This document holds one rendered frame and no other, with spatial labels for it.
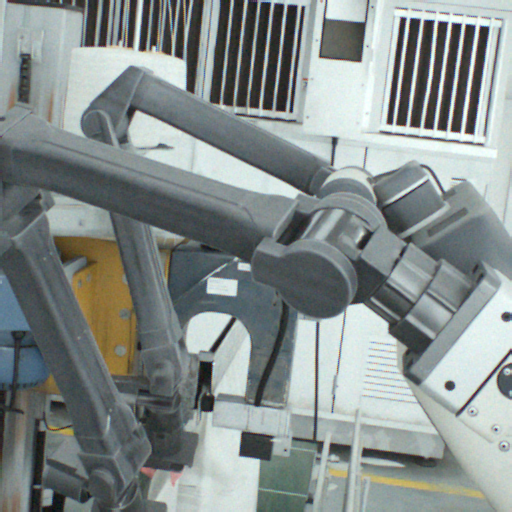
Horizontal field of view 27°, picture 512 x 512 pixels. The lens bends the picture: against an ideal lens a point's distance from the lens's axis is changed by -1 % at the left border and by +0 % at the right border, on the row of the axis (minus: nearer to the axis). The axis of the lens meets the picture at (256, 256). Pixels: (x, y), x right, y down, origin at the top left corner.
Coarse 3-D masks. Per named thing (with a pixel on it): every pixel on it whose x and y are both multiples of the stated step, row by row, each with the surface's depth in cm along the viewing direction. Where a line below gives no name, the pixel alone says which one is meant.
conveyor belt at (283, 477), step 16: (304, 448) 378; (272, 464) 359; (288, 464) 360; (304, 464) 362; (272, 480) 344; (288, 480) 346; (304, 480) 348; (272, 496) 331; (288, 496) 333; (304, 496) 334
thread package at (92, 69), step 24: (96, 48) 174; (120, 48) 177; (72, 72) 176; (96, 72) 172; (120, 72) 172; (72, 96) 175; (96, 96) 173; (72, 120) 175; (144, 120) 175; (144, 144) 176
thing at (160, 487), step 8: (184, 424) 197; (160, 472) 177; (168, 472) 184; (152, 480) 170; (160, 480) 178; (168, 480) 170; (152, 488) 171; (160, 488) 179; (168, 488) 172; (176, 488) 191; (152, 496) 173; (160, 496) 165; (168, 496) 174; (176, 496) 193; (168, 504) 176; (176, 504) 199
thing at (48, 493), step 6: (48, 492) 371; (54, 492) 373; (48, 498) 371; (54, 498) 374; (60, 498) 375; (48, 504) 372; (54, 504) 374; (60, 504) 376; (42, 510) 372; (48, 510) 374; (54, 510) 375; (60, 510) 377
